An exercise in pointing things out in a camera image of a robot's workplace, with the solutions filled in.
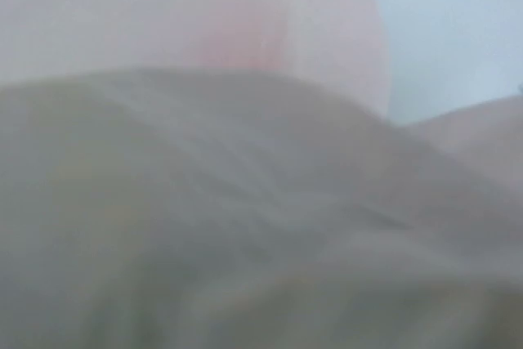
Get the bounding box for white printed plastic bag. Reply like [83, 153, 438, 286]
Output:
[1, 0, 522, 348]

